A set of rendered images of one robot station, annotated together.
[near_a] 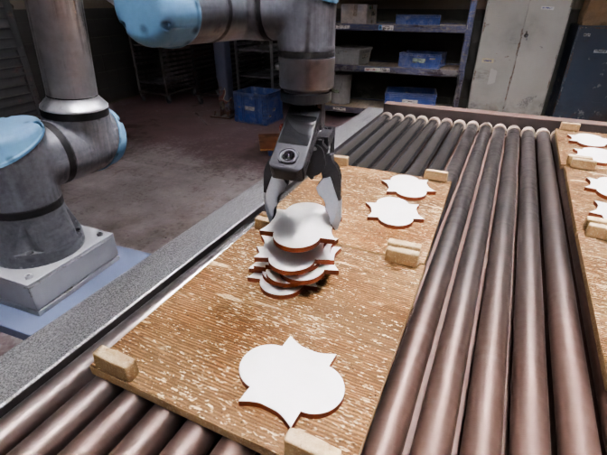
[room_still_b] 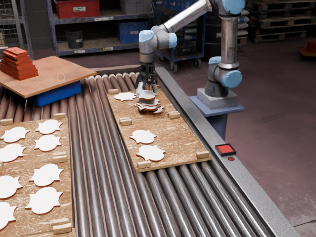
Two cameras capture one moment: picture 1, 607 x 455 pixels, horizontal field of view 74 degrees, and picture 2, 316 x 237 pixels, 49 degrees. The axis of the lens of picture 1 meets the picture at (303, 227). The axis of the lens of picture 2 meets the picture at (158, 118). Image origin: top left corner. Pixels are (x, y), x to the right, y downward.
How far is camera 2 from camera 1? 2.26 m
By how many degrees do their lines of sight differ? 111
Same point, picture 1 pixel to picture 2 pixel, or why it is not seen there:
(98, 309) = (179, 95)
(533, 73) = not seen: outside the picture
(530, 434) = (82, 109)
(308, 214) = (147, 95)
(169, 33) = not seen: hidden behind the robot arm
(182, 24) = not seen: hidden behind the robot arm
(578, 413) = (73, 114)
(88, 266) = (205, 100)
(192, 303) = (160, 98)
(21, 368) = (173, 87)
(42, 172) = (209, 70)
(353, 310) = (126, 109)
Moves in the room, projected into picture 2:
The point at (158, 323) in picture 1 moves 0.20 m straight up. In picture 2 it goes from (160, 94) to (160, 63)
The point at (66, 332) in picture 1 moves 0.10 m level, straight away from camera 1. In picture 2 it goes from (177, 91) to (192, 92)
